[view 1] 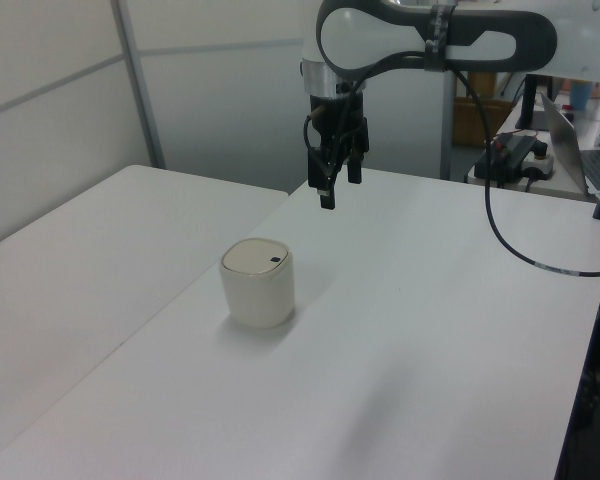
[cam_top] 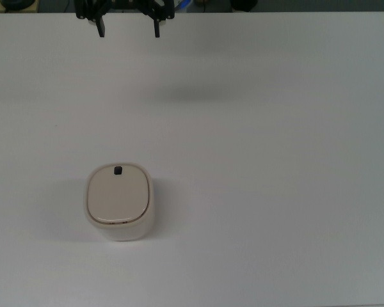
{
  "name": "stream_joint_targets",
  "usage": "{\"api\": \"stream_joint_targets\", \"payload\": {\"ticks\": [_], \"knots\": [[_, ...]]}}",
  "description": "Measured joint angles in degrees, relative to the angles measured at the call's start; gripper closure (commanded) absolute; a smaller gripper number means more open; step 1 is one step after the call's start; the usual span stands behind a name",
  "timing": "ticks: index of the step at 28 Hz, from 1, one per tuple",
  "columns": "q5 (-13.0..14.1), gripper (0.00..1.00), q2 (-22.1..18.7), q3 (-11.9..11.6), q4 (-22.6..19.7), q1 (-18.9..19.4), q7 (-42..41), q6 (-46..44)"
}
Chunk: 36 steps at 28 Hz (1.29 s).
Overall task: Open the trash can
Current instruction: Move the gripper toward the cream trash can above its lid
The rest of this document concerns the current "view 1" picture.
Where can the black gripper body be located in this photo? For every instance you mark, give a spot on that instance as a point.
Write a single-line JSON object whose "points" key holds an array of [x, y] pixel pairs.
{"points": [[337, 117]]}

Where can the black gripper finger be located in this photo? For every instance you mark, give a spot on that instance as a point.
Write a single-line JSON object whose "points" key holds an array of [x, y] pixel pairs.
{"points": [[325, 192], [353, 172]]}

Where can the small cream trash can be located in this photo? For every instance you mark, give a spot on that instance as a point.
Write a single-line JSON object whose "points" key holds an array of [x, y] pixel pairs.
{"points": [[257, 292]]}

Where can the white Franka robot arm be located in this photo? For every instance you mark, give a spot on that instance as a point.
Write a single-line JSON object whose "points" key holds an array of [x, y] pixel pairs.
{"points": [[485, 47]]}

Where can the brown cardboard box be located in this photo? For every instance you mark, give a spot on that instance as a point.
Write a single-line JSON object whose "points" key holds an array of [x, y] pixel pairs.
{"points": [[472, 117]]}

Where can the black power adapter box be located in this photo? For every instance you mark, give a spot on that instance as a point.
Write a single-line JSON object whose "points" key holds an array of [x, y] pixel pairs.
{"points": [[512, 147]]}

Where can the white power strip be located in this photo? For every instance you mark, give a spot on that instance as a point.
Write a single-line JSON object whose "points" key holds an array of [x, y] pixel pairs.
{"points": [[537, 172]]}

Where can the black monitor stand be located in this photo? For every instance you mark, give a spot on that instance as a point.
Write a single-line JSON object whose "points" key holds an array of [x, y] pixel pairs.
{"points": [[529, 107]]}

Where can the silver laptop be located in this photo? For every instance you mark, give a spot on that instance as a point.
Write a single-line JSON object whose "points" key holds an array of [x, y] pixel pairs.
{"points": [[567, 145]]}

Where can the blue cup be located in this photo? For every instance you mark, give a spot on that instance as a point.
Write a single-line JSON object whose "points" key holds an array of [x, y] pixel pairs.
{"points": [[580, 95]]}

